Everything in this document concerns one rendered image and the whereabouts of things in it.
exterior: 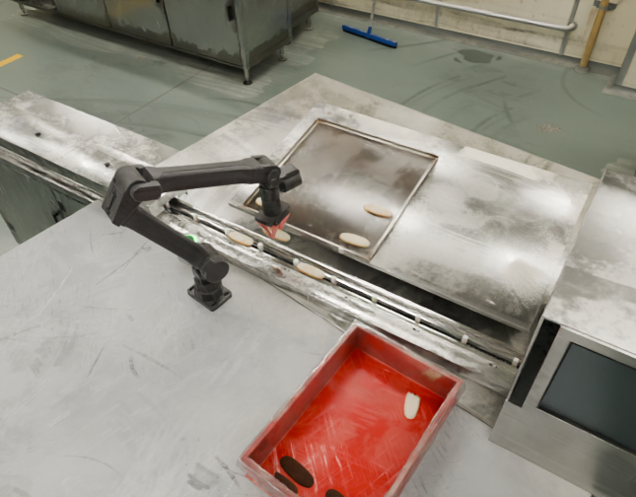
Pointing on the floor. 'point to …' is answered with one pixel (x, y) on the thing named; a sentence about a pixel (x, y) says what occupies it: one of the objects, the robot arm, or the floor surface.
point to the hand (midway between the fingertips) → (275, 232)
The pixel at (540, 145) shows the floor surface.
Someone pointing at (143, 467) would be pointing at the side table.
